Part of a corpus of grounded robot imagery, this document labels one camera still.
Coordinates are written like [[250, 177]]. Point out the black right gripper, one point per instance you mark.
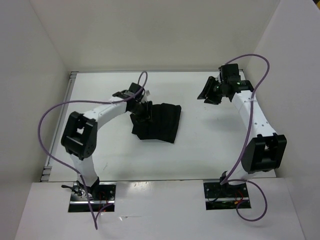
[[207, 92]]

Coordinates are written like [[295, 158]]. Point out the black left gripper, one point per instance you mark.
[[147, 114]]

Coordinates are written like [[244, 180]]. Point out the black skirt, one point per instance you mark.
[[161, 122]]

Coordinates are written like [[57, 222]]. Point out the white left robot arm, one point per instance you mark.
[[80, 134]]

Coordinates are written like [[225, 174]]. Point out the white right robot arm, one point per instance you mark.
[[263, 147]]

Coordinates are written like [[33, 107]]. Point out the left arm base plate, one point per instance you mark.
[[103, 199]]

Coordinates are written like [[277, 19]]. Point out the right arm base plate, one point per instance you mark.
[[225, 197]]

